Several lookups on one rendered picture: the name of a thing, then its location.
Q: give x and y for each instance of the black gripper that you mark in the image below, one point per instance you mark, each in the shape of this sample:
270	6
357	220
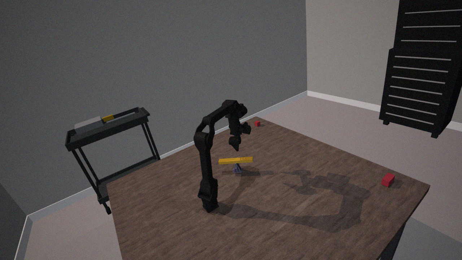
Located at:
236	139

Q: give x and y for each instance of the yellow rectangular bar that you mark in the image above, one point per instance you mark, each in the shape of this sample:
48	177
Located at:
236	160

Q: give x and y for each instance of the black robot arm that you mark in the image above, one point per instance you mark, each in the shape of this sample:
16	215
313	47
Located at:
232	110

